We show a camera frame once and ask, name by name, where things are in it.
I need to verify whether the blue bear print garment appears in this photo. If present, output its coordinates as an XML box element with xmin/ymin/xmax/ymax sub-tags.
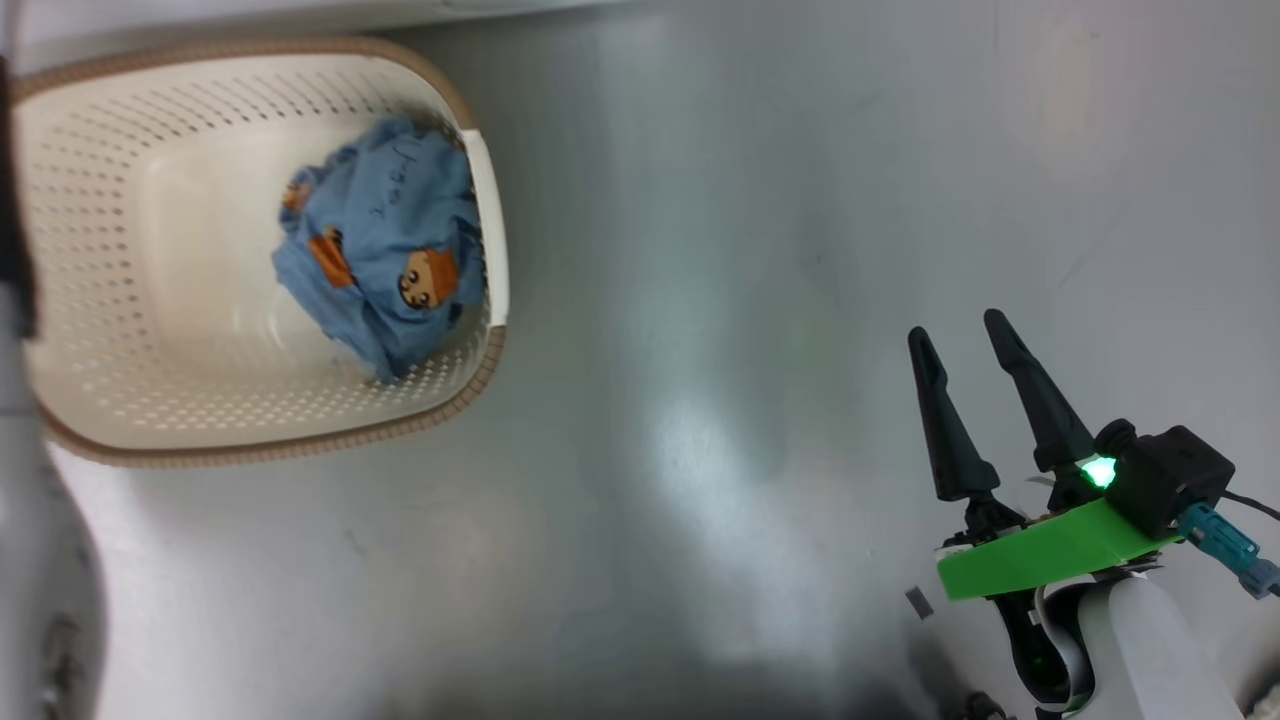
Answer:
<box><xmin>271</xmin><ymin>117</ymin><xmax>489</xmax><ymax>385</ymax></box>

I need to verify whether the black cable with teal plug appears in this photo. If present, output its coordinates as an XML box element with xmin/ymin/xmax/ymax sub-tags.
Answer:
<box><xmin>1178</xmin><ymin>490</ymin><xmax>1280</xmax><ymax>601</ymax></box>

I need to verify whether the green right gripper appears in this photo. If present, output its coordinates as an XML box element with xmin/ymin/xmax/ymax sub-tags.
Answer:
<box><xmin>907</xmin><ymin>308</ymin><xmax>1182</xmax><ymax>602</ymax></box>

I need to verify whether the cream perforated laundry basket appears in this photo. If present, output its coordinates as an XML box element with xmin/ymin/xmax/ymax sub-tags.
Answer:
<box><xmin>8</xmin><ymin>37</ymin><xmax>511</xmax><ymax>469</ymax></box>

